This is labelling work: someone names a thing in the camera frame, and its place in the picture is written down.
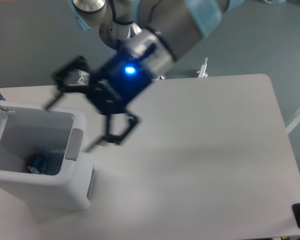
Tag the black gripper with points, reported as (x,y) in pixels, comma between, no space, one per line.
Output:
(117,85)

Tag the clear plastic water bottle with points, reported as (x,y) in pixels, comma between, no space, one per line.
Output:
(53,161)

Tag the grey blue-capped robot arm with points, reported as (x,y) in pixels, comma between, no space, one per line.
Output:
(169,29)

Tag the white open trash can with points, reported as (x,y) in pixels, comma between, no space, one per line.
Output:
(27,129)

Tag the blue yellow snack packet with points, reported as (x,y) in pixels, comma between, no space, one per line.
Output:
(37,164)

